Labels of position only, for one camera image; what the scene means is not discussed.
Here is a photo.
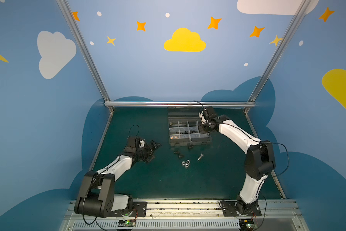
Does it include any aluminium frame post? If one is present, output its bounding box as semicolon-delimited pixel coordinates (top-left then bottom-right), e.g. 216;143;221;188
56;0;114;114
244;0;312;115

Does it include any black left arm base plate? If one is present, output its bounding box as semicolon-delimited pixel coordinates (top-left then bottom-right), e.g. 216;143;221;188
108;201;147;218

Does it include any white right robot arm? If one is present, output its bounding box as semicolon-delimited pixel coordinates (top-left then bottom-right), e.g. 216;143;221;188
199;106;276;208

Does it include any aluminium frame post left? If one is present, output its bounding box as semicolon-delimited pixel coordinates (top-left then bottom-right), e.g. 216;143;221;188
56;0;114;114

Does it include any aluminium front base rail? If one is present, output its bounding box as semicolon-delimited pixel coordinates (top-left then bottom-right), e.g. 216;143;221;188
60;198;309;231

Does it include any pile of hex nuts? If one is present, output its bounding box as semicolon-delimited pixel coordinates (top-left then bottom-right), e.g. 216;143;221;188
182;160;190;168

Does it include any aluminium frame post right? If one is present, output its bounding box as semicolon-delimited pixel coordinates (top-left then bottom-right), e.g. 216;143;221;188
244;0;312;115

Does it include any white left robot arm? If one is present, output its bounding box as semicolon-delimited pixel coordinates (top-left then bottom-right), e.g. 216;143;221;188
74;136;161;218

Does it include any aluminium frame rail back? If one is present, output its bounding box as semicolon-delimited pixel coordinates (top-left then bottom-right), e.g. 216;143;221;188
104;101;255;108

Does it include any clear plastic organizer box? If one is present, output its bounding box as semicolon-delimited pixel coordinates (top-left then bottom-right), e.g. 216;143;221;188
168;107;212;147

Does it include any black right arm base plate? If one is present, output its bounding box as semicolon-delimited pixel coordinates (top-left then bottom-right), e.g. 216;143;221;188
219;200;262;217

